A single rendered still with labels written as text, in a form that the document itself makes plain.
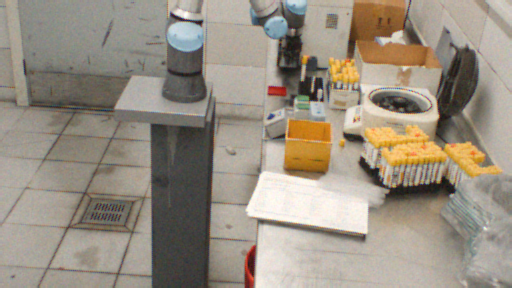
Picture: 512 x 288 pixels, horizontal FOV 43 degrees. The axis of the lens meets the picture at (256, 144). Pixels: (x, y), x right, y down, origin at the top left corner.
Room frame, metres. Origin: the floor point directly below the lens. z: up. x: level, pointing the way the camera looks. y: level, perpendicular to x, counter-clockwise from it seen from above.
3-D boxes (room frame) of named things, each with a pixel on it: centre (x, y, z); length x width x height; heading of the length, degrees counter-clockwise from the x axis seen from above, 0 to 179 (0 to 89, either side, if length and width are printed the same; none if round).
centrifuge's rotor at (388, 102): (1.93, -0.45, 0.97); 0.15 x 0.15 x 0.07
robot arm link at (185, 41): (2.03, 0.25, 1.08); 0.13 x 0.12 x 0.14; 12
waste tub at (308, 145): (1.70, -0.15, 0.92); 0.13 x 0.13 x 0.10; 87
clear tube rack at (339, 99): (2.19, -0.29, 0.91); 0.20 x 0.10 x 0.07; 0
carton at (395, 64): (2.29, -0.49, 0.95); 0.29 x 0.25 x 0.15; 90
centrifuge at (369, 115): (1.93, -0.43, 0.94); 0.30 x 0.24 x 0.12; 81
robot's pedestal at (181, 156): (2.02, 0.25, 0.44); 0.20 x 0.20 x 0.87; 0
